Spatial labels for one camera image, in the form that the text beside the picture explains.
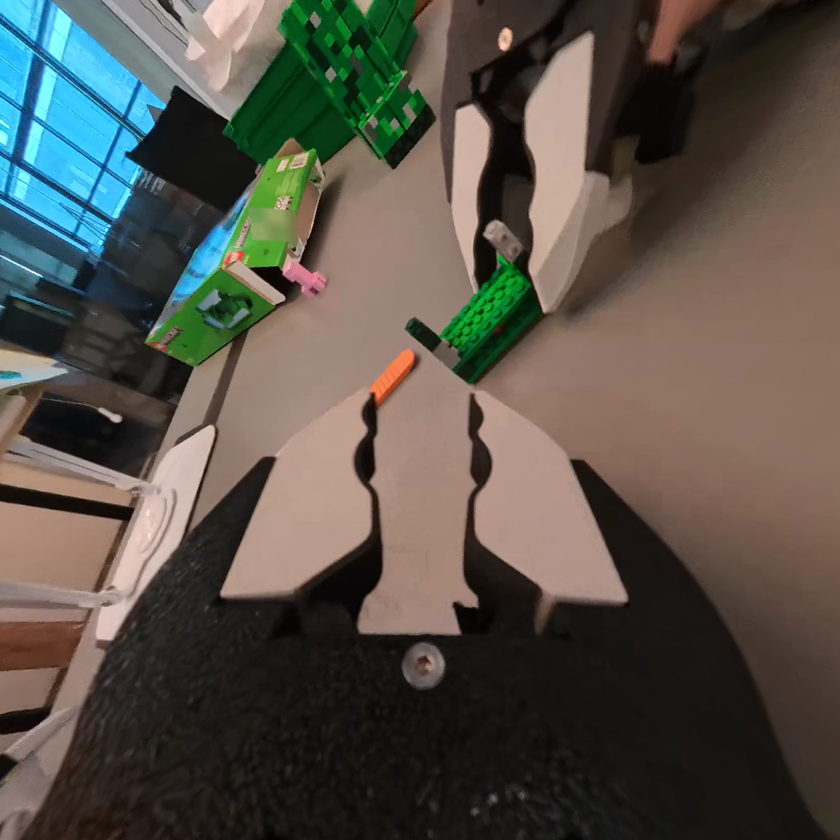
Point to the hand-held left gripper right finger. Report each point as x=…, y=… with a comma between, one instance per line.
x=544, y=525

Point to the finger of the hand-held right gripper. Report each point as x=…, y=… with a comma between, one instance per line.
x=564, y=164
x=469, y=184

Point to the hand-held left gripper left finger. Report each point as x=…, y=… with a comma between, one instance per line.
x=308, y=512

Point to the small light grey lego brick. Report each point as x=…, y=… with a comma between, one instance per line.
x=502, y=237

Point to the green lego assembly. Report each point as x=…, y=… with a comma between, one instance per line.
x=485, y=315

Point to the large green lego creeper model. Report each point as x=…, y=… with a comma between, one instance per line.
x=354, y=72

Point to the pink lego pig figure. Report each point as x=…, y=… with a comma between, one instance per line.
x=303, y=277

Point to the green lego set box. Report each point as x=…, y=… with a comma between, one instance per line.
x=216, y=308

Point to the white book stand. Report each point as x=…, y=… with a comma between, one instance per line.
x=177, y=485

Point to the orange brick separator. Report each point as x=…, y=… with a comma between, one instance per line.
x=394, y=377

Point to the green storage bin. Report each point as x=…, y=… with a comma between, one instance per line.
x=282, y=111

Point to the white plastic bag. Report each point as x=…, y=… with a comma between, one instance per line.
x=223, y=39

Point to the black panel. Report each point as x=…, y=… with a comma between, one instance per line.
x=177, y=144

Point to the glass window wall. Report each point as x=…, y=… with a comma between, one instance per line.
x=52, y=98

